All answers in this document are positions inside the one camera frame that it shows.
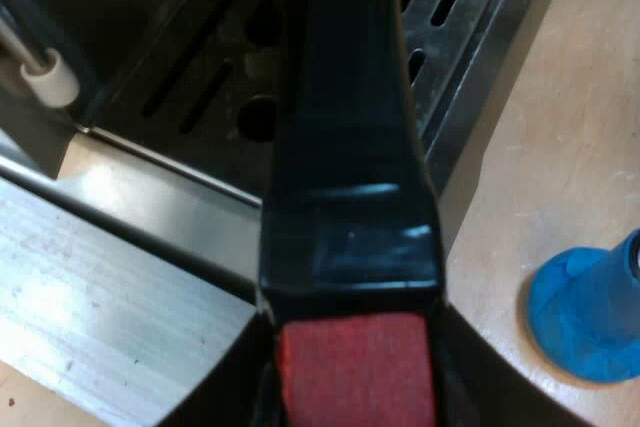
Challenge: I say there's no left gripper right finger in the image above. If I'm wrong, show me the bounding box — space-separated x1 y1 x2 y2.
433 296 550 427

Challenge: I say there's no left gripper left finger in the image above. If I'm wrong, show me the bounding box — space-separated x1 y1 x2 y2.
163 307 282 427

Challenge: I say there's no filter holder with red-ended handle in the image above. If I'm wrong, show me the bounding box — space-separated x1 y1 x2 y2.
256 0 447 427

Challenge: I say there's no steel espresso machine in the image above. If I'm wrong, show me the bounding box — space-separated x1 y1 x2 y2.
0 0 547 209

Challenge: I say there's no bright blue tamper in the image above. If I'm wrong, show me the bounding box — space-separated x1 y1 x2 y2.
519 227 640 384

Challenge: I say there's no aluminium metal block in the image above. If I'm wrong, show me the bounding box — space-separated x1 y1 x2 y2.
0 154 264 401

